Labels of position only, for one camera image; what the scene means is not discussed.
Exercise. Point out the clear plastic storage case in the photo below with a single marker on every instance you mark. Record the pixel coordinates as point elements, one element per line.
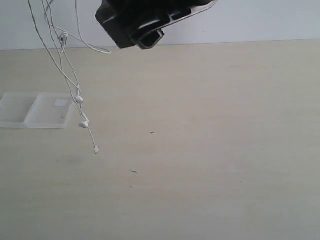
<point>35,110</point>

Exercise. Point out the white wired earphones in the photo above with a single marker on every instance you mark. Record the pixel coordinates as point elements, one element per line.
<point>74,89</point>

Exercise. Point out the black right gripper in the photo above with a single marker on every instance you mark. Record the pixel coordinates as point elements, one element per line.
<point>140,23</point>

